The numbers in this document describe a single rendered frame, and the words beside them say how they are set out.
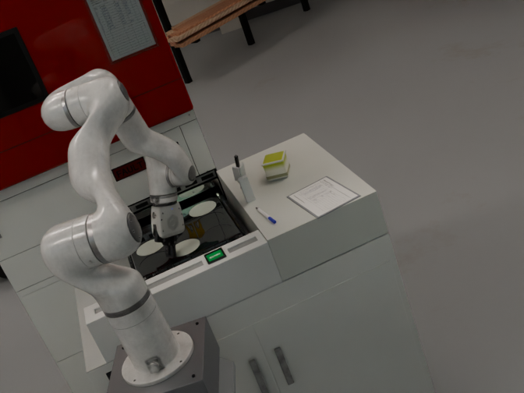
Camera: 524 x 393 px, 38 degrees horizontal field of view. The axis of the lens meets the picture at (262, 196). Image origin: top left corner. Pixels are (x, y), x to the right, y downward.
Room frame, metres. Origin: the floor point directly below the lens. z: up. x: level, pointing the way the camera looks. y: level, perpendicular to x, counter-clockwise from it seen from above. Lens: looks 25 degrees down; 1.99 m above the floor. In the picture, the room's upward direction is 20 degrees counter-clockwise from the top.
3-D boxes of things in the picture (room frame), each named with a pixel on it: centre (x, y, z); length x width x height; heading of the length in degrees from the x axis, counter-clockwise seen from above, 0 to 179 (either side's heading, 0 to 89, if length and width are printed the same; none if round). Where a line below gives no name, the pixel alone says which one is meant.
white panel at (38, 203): (2.44, 0.52, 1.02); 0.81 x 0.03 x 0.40; 99
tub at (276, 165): (2.27, -0.08, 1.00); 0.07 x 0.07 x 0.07; 73
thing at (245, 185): (2.18, 0.04, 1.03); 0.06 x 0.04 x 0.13; 9
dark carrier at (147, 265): (2.25, 0.30, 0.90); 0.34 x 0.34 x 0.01; 9
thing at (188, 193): (2.45, 0.34, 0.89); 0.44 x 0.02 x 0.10; 99
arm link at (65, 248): (1.57, 0.42, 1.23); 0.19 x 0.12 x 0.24; 78
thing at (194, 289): (1.88, 0.31, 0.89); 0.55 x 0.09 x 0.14; 99
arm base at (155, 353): (1.57, 0.38, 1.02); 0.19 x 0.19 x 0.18
